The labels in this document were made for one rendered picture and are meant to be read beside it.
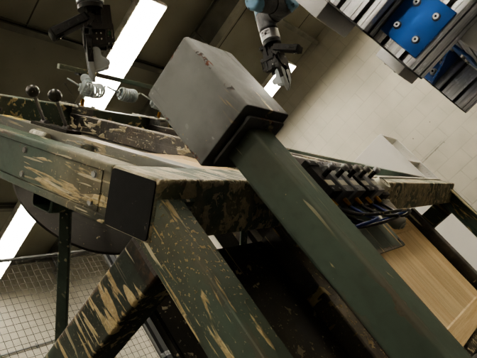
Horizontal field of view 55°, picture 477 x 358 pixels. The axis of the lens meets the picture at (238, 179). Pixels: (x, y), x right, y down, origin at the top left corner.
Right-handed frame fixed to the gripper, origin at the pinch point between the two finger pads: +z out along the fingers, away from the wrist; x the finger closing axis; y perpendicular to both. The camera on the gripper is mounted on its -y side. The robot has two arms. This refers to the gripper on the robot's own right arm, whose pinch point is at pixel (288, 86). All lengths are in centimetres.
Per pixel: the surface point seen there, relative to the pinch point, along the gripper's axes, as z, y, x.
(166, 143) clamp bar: 15, 31, 40
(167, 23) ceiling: -220, 224, -216
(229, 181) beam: 46, -22, 83
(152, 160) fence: 33, 4, 76
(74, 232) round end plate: 28, 116, 22
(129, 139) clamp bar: 8, 49, 40
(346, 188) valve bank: 52, -37, 66
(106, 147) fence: 24, 19, 76
